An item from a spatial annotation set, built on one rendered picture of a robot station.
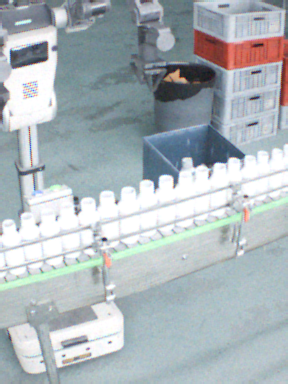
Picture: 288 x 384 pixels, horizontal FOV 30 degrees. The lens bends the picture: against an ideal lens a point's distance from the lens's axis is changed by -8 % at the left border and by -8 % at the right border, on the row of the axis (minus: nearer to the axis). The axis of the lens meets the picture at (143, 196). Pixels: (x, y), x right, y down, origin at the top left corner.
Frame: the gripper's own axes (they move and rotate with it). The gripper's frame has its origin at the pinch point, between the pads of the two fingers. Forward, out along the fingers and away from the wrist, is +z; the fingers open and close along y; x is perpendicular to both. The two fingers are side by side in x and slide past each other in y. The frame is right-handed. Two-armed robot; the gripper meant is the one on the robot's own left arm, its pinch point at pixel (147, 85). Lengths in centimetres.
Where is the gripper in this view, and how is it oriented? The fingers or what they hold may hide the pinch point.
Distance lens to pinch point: 163.4
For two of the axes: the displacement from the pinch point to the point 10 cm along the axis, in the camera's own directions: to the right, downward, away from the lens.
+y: -4.4, -4.9, 7.5
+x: -9.0, 2.5, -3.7
